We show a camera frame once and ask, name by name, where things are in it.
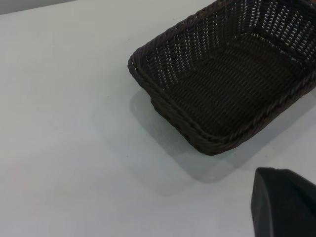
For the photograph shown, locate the black woven wicker basket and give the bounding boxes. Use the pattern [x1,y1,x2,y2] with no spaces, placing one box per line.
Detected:
[127,0,316,157]

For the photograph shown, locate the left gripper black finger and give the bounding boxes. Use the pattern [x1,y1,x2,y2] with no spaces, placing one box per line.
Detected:
[249,167,316,237]

